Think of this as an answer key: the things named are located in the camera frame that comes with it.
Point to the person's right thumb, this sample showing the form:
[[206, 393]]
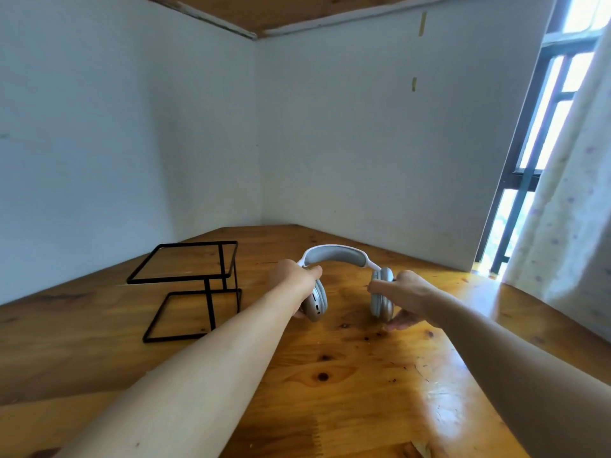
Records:
[[400, 322]]

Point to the person's left hand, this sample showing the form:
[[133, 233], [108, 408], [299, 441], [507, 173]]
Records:
[[289, 280]]

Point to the black framed window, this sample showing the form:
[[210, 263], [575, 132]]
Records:
[[534, 138]]

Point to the person's right hand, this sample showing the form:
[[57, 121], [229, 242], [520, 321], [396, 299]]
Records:
[[409, 295]]

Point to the white dotted curtain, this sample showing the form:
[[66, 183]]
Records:
[[568, 209]]

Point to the white over-ear headphones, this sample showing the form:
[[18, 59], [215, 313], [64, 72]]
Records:
[[334, 276]]

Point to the person's right forearm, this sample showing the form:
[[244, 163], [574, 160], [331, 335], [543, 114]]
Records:
[[518, 372]]

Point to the person's left thumb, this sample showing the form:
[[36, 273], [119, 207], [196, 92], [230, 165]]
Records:
[[312, 274]]

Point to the person's left forearm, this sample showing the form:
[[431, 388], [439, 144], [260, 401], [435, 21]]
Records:
[[191, 386]]

